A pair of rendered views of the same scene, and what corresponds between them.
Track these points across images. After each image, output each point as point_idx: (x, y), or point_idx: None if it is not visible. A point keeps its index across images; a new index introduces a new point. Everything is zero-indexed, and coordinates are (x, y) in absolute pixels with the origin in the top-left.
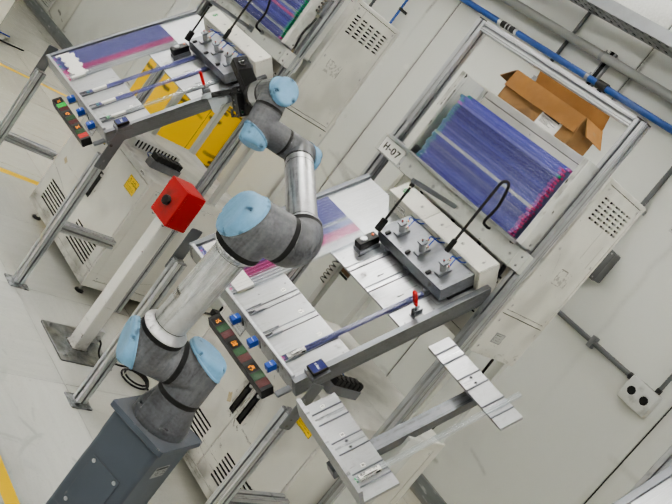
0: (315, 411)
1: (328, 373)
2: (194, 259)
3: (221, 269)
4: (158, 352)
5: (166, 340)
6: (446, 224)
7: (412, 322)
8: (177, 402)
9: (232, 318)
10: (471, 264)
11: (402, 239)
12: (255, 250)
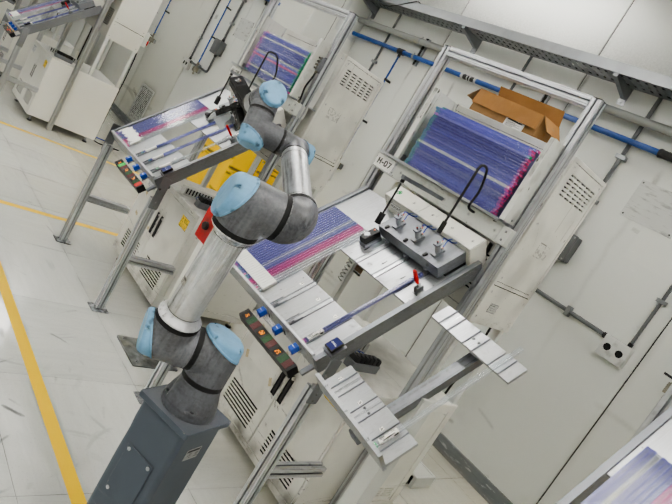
0: (334, 383)
1: (344, 349)
2: None
3: (220, 251)
4: (173, 339)
5: (179, 326)
6: (436, 214)
7: (415, 298)
8: (199, 386)
9: (259, 311)
10: (462, 243)
11: (400, 230)
12: (249, 227)
